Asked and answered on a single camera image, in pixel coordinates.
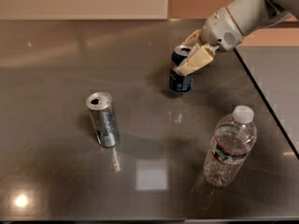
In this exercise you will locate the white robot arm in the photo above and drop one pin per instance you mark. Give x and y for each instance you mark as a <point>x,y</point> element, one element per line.
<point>251,15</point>

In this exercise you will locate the clear plastic water bottle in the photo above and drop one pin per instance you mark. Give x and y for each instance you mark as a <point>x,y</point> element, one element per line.
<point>233,139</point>

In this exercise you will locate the silver slim can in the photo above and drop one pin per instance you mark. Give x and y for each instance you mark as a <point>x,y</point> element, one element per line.
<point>103,118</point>

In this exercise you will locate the blue pepsi can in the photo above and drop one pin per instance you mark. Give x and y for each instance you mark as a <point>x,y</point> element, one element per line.
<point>179,83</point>

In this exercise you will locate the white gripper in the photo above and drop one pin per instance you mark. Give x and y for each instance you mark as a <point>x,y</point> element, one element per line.
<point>219,29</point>

